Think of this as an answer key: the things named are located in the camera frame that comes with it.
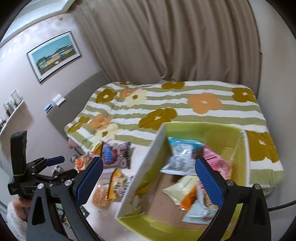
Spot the clear bag of crackers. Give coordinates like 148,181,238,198
91,186,111,209

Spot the green cardboard box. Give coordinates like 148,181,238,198
115,122,249,240

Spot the gold foil snack bag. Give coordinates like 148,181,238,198
91,142,103,155

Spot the light blue snack bag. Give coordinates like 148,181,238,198
160,137,205,176

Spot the cream orange snack bag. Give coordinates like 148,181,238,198
162,175,199,211

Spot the white wall holder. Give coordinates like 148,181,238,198
52,94,66,106

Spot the brown black snack bag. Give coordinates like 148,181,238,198
108,169,129,200

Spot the white floral tablecloth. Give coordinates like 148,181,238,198
83,143,150,240

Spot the wall shelf with bottles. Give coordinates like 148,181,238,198
1,90,25,135

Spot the framed house picture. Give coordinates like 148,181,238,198
27,31,81,83

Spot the pink strawberry snack bag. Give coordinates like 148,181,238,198
203,145,232,180

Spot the orange red snack bag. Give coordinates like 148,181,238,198
75,152,92,172

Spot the silver chips bag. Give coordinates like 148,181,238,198
182,186,218,225

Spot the blue red snack bag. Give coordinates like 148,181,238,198
101,142,131,169

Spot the person left hand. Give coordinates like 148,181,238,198
12,196,32,221

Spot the grey padded headboard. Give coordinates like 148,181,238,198
47,70,110,140

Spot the floral striped quilt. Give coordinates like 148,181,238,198
64,81,285,188

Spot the beige curtain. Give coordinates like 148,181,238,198
70,1,261,92

